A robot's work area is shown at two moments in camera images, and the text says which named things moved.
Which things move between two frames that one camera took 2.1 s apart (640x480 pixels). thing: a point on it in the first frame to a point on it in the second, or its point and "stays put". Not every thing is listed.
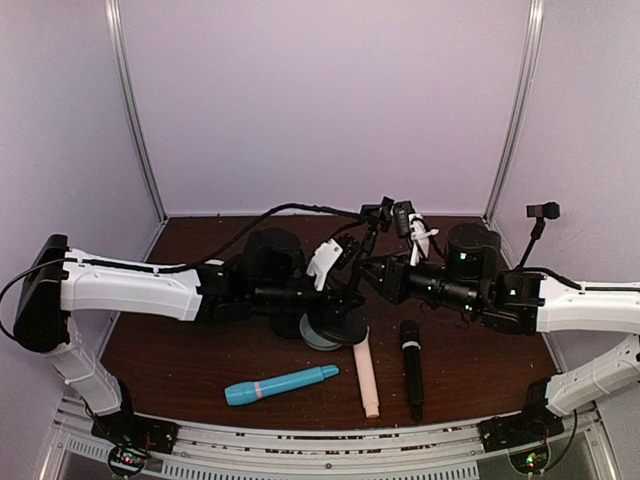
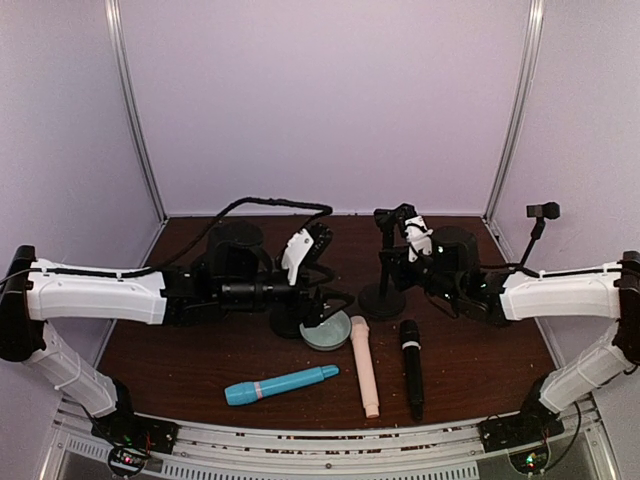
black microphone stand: [339, 330] to [384, 300]
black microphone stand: [287, 324] stays put
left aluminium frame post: [113, 10] stays put
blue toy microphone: [240, 394] stays put
